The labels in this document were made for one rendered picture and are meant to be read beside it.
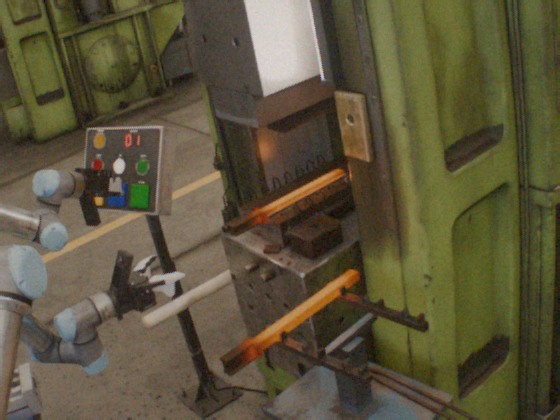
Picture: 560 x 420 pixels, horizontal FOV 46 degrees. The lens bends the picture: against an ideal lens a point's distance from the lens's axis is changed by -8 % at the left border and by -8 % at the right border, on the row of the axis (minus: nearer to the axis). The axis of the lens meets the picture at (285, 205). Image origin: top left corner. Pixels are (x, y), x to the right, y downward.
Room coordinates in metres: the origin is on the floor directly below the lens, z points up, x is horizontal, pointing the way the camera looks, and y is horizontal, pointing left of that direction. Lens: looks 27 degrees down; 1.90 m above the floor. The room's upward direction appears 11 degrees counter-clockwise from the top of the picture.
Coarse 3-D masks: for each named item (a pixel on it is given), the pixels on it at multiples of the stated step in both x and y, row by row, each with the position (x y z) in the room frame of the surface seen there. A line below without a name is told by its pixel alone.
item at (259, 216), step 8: (328, 176) 1.93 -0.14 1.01; (336, 176) 1.93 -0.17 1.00; (312, 184) 1.90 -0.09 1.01; (320, 184) 1.90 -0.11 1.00; (296, 192) 1.87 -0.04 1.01; (304, 192) 1.86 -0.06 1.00; (280, 200) 1.84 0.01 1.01; (288, 200) 1.83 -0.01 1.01; (256, 208) 1.80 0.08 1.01; (264, 208) 1.81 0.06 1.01; (272, 208) 1.80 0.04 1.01; (248, 216) 1.77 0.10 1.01; (256, 216) 1.77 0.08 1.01; (264, 216) 1.77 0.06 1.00; (232, 224) 1.74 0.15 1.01; (240, 224) 1.73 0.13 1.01; (248, 224) 1.76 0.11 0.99; (256, 224) 1.76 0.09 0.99; (232, 232) 1.73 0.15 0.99; (240, 232) 1.73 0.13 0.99
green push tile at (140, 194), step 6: (132, 186) 2.09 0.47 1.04; (138, 186) 2.08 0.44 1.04; (144, 186) 2.07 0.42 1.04; (132, 192) 2.08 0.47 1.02; (138, 192) 2.07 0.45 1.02; (144, 192) 2.06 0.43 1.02; (132, 198) 2.07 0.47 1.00; (138, 198) 2.06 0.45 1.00; (144, 198) 2.05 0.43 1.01; (132, 204) 2.07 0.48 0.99; (138, 204) 2.05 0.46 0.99; (144, 204) 2.04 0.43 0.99
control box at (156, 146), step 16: (96, 128) 2.28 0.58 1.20; (112, 128) 2.24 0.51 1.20; (128, 128) 2.20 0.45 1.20; (144, 128) 2.17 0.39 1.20; (160, 128) 2.13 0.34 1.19; (112, 144) 2.21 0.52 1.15; (144, 144) 2.14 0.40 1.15; (160, 144) 2.11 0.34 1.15; (112, 160) 2.19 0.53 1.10; (128, 160) 2.15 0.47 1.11; (160, 160) 2.09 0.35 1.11; (112, 176) 2.16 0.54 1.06; (128, 176) 2.13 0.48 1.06; (144, 176) 2.09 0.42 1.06; (160, 176) 2.07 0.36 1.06; (128, 192) 2.10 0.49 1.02; (160, 192) 2.05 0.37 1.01; (112, 208) 2.11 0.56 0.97; (128, 208) 2.08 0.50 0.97; (160, 208) 2.03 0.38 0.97
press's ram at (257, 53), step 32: (192, 0) 1.89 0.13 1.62; (224, 0) 1.76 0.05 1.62; (256, 0) 1.71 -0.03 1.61; (288, 0) 1.76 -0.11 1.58; (192, 32) 1.92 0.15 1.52; (224, 32) 1.78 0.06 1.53; (256, 32) 1.70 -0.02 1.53; (288, 32) 1.75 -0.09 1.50; (224, 64) 1.81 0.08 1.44; (256, 64) 1.69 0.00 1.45; (288, 64) 1.74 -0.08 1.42
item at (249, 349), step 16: (352, 272) 1.52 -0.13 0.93; (336, 288) 1.46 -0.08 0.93; (304, 304) 1.42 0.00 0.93; (320, 304) 1.42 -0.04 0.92; (288, 320) 1.37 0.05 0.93; (256, 336) 1.33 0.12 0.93; (272, 336) 1.32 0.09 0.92; (240, 352) 1.26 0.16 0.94; (256, 352) 1.28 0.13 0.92; (224, 368) 1.25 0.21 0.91; (240, 368) 1.26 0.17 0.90
